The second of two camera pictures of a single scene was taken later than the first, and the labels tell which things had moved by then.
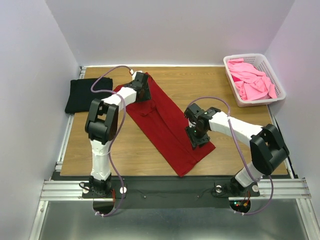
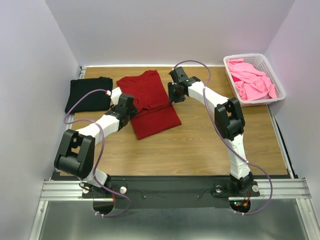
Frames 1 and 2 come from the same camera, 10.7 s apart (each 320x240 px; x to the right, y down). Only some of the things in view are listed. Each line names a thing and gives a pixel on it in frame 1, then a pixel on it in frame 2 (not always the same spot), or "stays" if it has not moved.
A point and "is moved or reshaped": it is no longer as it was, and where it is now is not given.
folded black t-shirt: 80,96 stays
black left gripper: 147,96 to 133,111
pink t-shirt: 251,83 stays
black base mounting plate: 169,192 stays
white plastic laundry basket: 253,80 stays
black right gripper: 194,140 to 172,97
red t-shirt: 166,126 is moved or reshaped
